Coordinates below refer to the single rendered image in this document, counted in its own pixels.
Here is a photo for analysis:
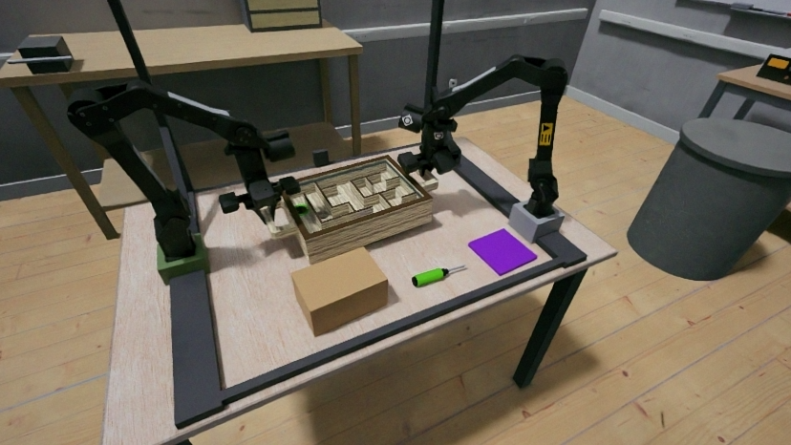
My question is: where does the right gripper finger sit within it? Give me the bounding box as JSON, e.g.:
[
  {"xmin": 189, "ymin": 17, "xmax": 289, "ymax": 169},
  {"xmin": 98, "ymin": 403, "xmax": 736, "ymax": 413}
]
[
  {"xmin": 268, "ymin": 196, "xmax": 282, "ymax": 221},
  {"xmin": 245, "ymin": 206, "xmax": 267, "ymax": 224}
]

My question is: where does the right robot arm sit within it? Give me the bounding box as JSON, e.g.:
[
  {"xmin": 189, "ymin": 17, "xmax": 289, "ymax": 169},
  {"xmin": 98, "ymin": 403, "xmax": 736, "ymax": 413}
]
[{"xmin": 67, "ymin": 79, "xmax": 295, "ymax": 263}]

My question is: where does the wooden maze board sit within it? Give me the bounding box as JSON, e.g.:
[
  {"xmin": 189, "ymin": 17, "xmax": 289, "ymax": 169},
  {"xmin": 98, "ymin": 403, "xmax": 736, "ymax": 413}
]
[{"xmin": 261, "ymin": 155, "xmax": 438, "ymax": 265}]

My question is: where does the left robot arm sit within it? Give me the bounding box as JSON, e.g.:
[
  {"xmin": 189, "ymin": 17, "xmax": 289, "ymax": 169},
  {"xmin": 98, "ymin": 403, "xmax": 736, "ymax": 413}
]
[{"xmin": 398, "ymin": 54, "xmax": 568, "ymax": 219}]

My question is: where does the green screwdriver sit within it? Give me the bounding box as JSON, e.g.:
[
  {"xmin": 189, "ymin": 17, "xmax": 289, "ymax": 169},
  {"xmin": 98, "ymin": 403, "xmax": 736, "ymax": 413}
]
[{"xmin": 412, "ymin": 265, "xmax": 466, "ymax": 286}]

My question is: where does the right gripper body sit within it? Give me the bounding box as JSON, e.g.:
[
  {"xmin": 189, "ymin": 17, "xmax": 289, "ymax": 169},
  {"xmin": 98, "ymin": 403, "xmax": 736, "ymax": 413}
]
[{"xmin": 219, "ymin": 166, "xmax": 301, "ymax": 214}]

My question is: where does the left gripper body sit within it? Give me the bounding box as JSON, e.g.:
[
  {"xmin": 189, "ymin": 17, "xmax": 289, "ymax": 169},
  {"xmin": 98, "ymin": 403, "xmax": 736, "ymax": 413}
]
[{"xmin": 397, "ymin": 135, "xmax": 461, "ymax": 174}]

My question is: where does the brown cardboard box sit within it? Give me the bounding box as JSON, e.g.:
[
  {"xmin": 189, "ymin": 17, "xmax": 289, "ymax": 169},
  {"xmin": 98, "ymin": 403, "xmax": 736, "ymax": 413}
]
[{"xmin": 290, "ymin": 246, "xmax": 388, "ymax": 338}]

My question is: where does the purple flat block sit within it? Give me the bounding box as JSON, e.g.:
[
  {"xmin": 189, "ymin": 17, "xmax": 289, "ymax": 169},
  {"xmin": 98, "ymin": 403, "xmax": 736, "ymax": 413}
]
[{"xmin": 468, "ymin": 228, "xmax": 538, "ymax": 276}]

